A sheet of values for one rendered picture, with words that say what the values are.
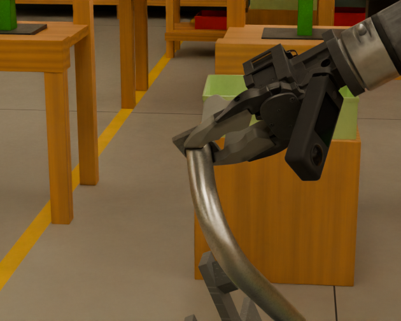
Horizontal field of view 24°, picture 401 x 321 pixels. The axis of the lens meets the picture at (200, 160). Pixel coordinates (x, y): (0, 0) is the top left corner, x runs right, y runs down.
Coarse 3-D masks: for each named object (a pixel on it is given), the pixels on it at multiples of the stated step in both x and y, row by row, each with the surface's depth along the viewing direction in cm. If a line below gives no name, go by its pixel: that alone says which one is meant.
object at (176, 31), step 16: (176, 0) 890; (176, 16) 895; (208, 16) 895; (224, 16) 893; (336, 16) 843; (352, 16) 840; (176, 32) 855; (192, 32) 855; (208, 32) 854; (224, 32) 852; (176, 48) 904
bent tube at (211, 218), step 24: (216, 144) 111; (192, 168) 107; (192, 192) 105; (216, 192) 105; (216, 216) 103; (216, 240) 102; (240, 264) 103; (240, 288) 106; (264, 288) 107; (288, 312) 112
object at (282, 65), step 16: (272, 48) 108; (320, 48) 107; (336, 48) 103; (256, 64) 109; (272, 64) 108; (288, 64) 106; (304, 64) 108; (320, 64) 106; (336, 64) 102; (256, 80) 107; (272, 80) 106; (288, 80) 105; (304, 80) 105; (336, 80) 105; (352, 80) 103; (272, 96) 104; (288, 96) 104; (272, 112) 105; (288, 112) 105; (272, 128) 107; (288, 128) 107
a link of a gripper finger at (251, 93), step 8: (264, 88) 104; (240, 96) 104; (248, 96) 104; (256, 96) 103; (264, 96) 104; (232, 104) 104; (240, 104) 104; (248, 104) 104; (256, 104) 104; (224, 112) 105; (232, 112) 105; (256, 112) 105; (216, 120) 105
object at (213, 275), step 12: (204, 264) 117; (216, 264) 119; (204, 276) 118; (216, 276) 118; (216, 288) 118; (228, 288) 119; (216, 300) 118; (228, 300) 121; (228, 312) 119; (252, 312) 130
